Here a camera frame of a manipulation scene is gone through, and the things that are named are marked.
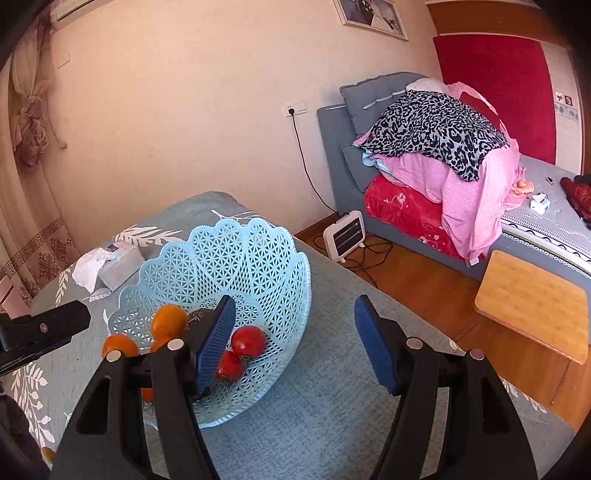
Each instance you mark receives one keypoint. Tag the framed wall photo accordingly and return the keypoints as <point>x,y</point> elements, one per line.
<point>369,18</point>

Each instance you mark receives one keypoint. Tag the dark red garment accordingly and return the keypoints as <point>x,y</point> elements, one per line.
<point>579,198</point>

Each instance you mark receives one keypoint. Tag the large grey pillow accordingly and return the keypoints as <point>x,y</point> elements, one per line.
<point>369,97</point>

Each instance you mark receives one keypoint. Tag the bamboo stool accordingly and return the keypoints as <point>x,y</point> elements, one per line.
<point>531,300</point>

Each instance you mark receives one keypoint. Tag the grey patterned bed sheet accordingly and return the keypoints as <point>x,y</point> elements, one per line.
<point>554,230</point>

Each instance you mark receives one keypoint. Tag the small grey cushion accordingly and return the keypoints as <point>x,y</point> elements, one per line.
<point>355,166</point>

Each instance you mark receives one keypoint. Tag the brown speckled fruit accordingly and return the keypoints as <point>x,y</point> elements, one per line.
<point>198,318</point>

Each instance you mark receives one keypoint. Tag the light blue plastic basket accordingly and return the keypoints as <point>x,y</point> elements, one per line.
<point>258,267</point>

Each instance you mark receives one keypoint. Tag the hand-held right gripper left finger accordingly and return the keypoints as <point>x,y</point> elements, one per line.
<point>214,341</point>

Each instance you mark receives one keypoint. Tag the grey upholstered bed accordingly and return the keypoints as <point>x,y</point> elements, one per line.
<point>330,152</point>

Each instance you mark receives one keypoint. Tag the white pillow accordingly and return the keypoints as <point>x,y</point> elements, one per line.
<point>427,85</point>

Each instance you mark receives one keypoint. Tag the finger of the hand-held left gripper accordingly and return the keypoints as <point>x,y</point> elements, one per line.
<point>51,325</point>

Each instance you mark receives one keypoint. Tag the red floral quilt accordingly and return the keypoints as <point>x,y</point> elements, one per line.
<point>406,217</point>

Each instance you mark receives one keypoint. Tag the white wall switch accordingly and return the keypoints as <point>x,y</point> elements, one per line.
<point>63,60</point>

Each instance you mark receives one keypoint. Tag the white air conditioner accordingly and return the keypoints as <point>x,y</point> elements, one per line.
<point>74,10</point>

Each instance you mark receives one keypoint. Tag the grey tissue box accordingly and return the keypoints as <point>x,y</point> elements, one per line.
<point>120,270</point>

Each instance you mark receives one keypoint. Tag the orange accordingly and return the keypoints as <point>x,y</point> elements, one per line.
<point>159,346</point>
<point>147,395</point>
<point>168,323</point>
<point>47,454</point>
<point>120,345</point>

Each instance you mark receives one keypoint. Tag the pink quilt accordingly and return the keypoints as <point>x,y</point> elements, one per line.
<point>466,207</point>

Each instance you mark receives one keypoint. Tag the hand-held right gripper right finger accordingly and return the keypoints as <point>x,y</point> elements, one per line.
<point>369,341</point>

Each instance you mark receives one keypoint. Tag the red tomato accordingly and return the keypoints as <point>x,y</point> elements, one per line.
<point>229,367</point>
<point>248,341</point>

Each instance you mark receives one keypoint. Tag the small white box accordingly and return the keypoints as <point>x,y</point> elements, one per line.
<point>539,203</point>

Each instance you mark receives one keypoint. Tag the white electric heater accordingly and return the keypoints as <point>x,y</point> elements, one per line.
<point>344,235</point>

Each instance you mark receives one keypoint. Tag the black garment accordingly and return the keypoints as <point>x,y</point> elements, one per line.
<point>584,178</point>

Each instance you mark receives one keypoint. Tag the beige patterned curtain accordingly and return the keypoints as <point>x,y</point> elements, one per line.
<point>27,138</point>

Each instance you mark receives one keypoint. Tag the wooden wardrobe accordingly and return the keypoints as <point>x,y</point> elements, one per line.
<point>485,18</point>

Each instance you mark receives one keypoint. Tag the red padded wardrobe panel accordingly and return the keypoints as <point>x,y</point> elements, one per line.
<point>498,78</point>

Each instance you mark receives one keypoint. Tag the white wall socket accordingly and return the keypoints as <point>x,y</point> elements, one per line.
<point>295,109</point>

